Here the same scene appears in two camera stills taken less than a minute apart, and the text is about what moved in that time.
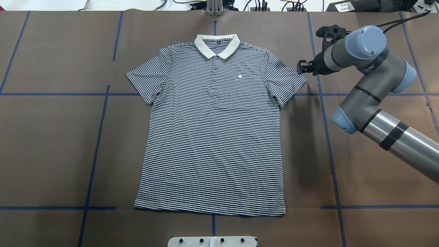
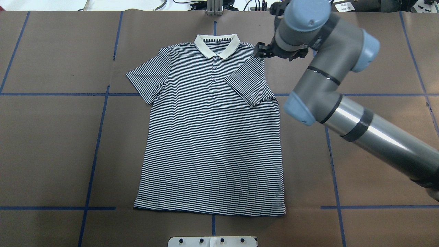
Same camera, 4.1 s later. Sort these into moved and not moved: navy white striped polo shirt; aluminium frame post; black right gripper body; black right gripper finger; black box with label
Moved: black right gripper finger; black right gripper body
Not moved: aluminium frame post; navy white striped polo shirt; black box with label
